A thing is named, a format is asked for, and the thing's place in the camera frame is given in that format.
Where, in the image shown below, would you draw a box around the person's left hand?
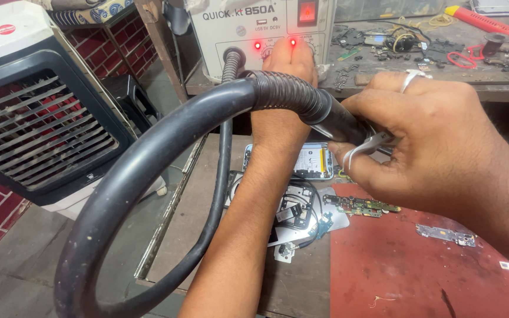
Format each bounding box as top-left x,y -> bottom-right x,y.
262,37 -> 320,91

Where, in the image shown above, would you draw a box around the person's right hand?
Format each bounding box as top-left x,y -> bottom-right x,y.
327,70 -> 509,221

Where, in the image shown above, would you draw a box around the black hot air gun handle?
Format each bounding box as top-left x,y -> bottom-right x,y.
248,70 -> 396,155

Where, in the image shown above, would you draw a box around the silver tweezers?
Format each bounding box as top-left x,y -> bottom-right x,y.
341,132 -> 397,172

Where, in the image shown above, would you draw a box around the white hot air rework station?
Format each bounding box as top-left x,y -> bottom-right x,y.
189,0 -> 338,85

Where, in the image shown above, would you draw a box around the heap of black phone parts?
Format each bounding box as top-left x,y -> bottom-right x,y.
330,19 -> 509,91

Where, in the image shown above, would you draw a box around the yellow rubber band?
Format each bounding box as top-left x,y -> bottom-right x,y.
428,13 -> 459,28

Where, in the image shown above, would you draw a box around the black phone midframe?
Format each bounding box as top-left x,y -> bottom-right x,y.
276,182 -> 318,231

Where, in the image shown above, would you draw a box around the black plastic stool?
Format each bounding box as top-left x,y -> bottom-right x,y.
101,74 -> 163,134

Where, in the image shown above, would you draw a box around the green phone circuit board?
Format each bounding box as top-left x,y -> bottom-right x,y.
323,194 -> 402,218

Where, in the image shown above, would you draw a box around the silver phone back plate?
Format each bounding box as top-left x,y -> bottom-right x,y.
223,170 -> 351,248

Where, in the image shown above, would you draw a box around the small blue flex board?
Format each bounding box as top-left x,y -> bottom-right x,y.
307,212 -> 336,240

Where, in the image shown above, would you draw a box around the red utility knife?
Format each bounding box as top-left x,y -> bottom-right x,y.
444,5 -> 509,44

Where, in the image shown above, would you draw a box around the small white phone part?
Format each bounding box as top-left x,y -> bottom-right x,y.
274,241 -> 298,264

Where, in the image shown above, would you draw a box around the patterned cushion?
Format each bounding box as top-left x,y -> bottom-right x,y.
48,0 -> 137,26

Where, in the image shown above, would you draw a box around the small silver circuit board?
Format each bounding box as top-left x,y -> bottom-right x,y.
415,223 -> 477,248

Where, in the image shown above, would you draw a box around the red work mat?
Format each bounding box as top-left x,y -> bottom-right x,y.
329,182 -> 509,318

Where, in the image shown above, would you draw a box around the white and black air cooler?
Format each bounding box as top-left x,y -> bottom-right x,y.
0,0 -> 168,220

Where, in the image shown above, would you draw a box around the opened blue frame smartphone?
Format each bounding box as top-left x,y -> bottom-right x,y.
242,142 -> 336,181

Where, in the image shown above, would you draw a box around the silver finger ring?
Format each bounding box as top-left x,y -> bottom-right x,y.
399,69 -> 433,94

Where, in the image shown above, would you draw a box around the wooden post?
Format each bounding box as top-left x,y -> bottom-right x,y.
134,0 -> 190,104

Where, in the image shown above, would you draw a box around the red handled scissors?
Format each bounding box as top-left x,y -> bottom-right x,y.
447,43 -> 487,70

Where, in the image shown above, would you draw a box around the black hot air hose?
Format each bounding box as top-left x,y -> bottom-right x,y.
53,46 -> 264,318

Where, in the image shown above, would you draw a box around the dark wire spool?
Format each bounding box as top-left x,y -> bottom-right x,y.
483,32 -> 509,58

